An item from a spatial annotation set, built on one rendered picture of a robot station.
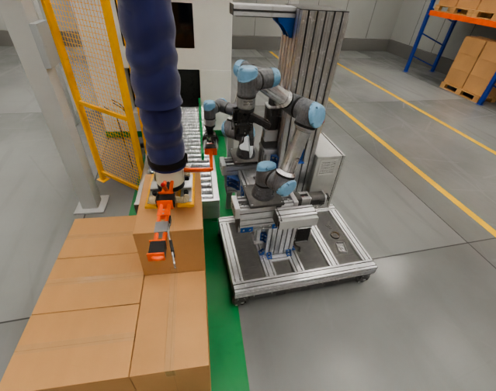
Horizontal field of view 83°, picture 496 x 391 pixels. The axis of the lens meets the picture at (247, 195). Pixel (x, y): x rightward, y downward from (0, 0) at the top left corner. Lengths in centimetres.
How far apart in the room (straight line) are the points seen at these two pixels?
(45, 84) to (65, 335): 191
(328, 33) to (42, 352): 220
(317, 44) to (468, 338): 248
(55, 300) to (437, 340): 273
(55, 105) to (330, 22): 225
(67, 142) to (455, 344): 367
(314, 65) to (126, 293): 173
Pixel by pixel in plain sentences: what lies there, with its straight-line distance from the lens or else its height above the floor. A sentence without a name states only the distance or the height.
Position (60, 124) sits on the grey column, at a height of 100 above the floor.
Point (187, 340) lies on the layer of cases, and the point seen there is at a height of 54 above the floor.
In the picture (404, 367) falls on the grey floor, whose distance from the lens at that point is 261.
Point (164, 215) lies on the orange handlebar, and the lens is 149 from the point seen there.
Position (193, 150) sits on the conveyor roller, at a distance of 329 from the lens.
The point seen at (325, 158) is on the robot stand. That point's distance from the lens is 193.
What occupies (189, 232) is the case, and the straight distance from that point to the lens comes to 170.
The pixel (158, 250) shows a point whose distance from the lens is 132.
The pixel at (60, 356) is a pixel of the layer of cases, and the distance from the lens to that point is 193.
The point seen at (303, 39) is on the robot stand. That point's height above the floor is 191.
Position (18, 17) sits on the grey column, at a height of 180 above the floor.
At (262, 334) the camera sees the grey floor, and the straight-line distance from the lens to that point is 238.
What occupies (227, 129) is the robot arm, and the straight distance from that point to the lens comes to 213.
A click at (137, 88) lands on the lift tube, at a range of 148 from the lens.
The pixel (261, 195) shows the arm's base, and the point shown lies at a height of 108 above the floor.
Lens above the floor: 215
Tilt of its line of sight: 39 degrees down
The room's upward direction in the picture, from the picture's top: 4 degrees clockwise
